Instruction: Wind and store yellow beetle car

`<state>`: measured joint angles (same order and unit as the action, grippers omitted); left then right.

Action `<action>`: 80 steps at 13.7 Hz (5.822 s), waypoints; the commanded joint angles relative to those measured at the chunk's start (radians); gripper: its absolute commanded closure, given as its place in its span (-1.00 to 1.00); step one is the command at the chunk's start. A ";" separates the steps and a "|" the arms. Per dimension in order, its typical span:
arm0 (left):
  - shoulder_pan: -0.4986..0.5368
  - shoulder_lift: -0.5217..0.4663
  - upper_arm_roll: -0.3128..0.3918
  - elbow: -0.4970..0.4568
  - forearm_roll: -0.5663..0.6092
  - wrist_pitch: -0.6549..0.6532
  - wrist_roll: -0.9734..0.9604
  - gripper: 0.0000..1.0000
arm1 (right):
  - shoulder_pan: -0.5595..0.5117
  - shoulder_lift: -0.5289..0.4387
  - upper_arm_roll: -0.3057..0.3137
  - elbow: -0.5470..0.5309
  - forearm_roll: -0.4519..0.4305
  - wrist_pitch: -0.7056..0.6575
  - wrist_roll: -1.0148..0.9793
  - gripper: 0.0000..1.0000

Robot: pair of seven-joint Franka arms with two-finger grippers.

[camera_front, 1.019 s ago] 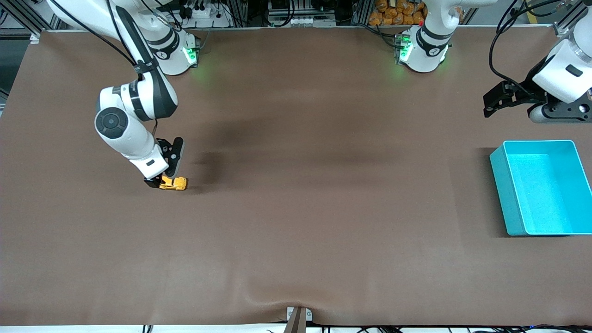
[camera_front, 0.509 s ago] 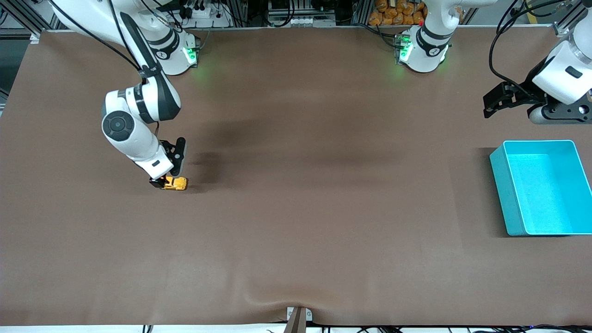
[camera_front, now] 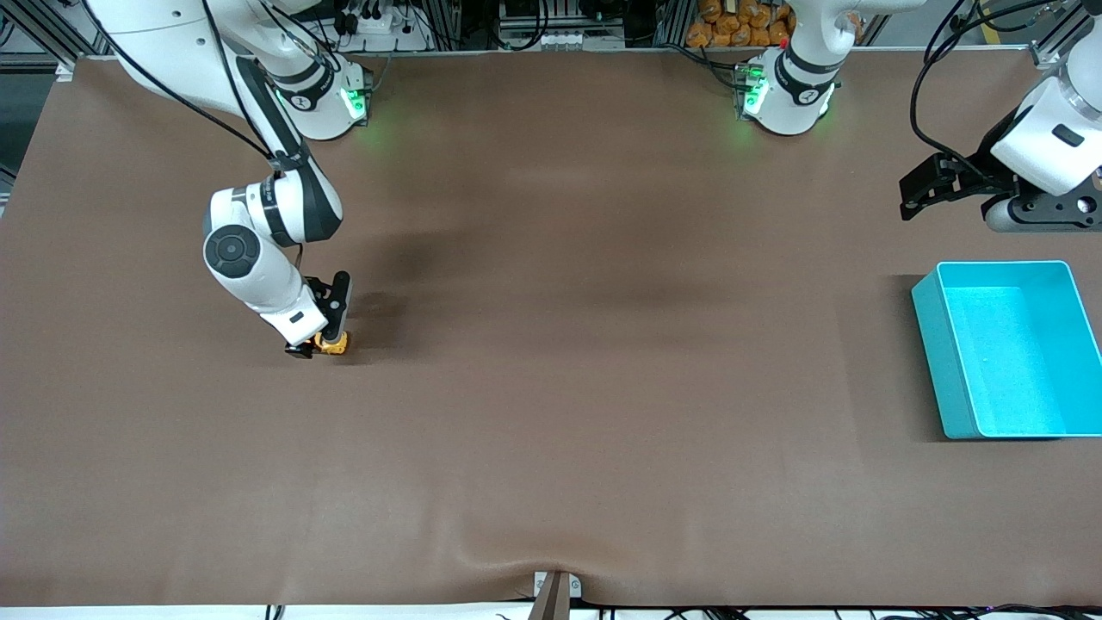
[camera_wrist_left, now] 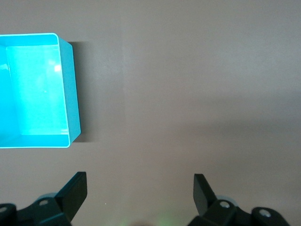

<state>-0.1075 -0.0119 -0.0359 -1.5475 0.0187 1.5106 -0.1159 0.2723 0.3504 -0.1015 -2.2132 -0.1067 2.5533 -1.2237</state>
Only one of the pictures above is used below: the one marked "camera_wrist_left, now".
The brown table mat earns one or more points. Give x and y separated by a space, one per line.
176 82

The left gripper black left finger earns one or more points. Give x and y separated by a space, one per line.
70 197

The teal plastic bin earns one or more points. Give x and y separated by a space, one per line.
35 89

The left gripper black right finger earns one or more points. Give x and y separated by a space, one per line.
204 200

